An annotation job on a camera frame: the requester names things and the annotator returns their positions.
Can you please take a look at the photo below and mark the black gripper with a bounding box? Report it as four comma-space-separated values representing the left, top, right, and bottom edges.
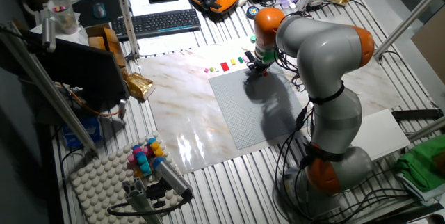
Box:
250, 58, 275, 77

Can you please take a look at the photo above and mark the gray Lego baseplate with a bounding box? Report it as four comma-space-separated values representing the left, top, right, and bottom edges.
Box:
207, 59, 309, 151

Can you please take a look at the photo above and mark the printed paper sheet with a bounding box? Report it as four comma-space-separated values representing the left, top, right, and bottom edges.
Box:
136, 31, 200, 57

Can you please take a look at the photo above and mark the black computer keyboard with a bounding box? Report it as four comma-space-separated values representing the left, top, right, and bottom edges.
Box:
111, 8, 202, 42

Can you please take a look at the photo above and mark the gold foil bag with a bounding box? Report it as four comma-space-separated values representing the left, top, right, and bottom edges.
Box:
124, 72, 156, 101

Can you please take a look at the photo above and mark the white flat board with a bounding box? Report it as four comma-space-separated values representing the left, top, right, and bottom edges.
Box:
349, 108, 411, 161

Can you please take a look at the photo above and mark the colourful toy block cluster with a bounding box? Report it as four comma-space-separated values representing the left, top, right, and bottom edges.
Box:
127, 136, 167, 179

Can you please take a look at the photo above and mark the brown cardboard box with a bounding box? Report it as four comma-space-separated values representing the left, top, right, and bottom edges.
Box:
85, 24, 128, 68

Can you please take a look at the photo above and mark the black metal bar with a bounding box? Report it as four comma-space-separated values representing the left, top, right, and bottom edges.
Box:
391, 108, 444, 122

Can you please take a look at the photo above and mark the dark computer mouse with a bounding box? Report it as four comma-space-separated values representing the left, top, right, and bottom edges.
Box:
92, 1, 107, 20

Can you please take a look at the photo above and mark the brown cardboard panel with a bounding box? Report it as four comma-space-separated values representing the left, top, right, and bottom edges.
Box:
410, 6, 445, 86

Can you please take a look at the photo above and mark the short aluminium profile piece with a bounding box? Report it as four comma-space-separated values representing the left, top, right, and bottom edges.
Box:
121, 177, 163, 224

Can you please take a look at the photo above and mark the black monitor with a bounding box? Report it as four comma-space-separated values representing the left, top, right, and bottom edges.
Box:
26, 31, 130, 112

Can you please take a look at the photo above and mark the blue packet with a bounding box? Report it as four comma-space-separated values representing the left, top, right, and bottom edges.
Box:
62, 115, 102, 150

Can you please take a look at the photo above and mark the green cloth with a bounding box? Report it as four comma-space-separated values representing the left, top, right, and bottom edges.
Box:
394, 134, 445, 193

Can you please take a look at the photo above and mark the black mouse pad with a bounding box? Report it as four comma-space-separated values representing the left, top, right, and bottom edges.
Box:
72, 0, 123, 29

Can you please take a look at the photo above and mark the white bumpy foam mat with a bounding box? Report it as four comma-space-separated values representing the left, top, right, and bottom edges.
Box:
69, 130, 188, 224

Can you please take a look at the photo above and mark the clear plastic jar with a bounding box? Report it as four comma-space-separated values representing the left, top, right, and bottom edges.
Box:
47, 0, 79, 35

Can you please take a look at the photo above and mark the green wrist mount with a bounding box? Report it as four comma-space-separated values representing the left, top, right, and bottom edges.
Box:
261, 49, 278, 64

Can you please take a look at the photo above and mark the silver depth camera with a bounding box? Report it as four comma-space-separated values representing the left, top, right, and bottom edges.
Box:
152, 157, 194, 200
41, 17, 56, 54

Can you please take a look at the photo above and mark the orange cable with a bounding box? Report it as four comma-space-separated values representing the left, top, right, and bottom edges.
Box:
55, 81, 122, 118

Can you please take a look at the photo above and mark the black camera cable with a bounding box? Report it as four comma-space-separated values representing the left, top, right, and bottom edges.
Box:
106, 192, 193, 217

